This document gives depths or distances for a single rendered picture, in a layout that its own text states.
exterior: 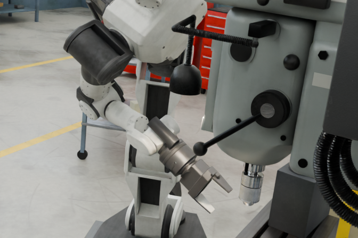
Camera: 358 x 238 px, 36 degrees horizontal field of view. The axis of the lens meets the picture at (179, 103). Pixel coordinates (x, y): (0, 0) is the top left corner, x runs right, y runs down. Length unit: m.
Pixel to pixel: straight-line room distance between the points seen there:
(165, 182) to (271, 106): 0.98
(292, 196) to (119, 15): 0.73
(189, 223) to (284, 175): 0.86
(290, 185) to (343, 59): 0.97
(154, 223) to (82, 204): 1.66
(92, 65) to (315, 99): 0.66
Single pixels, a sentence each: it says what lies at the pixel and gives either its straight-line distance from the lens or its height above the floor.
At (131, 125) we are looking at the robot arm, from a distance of 1.60.
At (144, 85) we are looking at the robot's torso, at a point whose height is 1.26.
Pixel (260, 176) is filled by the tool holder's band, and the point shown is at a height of 1.27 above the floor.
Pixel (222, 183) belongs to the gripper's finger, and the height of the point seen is 1.12.
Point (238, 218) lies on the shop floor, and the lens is 3.76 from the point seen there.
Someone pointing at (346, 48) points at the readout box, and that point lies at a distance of 0.73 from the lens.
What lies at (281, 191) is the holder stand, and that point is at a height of 1.05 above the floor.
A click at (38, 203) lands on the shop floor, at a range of 3.74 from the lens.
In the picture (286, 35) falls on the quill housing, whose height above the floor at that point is 1.59.
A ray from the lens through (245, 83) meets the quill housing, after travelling 1.07.
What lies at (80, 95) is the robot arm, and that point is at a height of 1.26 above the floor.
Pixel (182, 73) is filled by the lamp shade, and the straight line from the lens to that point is 1.20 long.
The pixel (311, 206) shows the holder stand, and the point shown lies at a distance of 1.68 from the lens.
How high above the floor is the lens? 1.74
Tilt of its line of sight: 17 degrees down
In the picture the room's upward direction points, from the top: 6 degrees clockwise
